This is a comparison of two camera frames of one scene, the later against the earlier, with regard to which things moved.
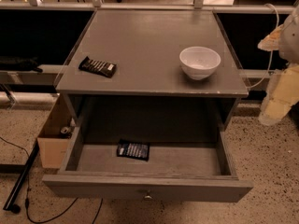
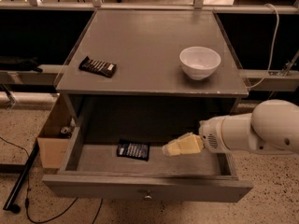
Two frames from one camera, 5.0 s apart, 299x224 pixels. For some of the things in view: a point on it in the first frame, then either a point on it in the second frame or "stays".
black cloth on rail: x=18 y=63 stays
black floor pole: x=9 y=205 stays
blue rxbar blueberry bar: x=134 y=149 stays
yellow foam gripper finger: x=271 y=43 -> x=187 y=136
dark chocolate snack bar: x=104 y=68 stays
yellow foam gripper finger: x=281 y=97 -> x=186 y=144
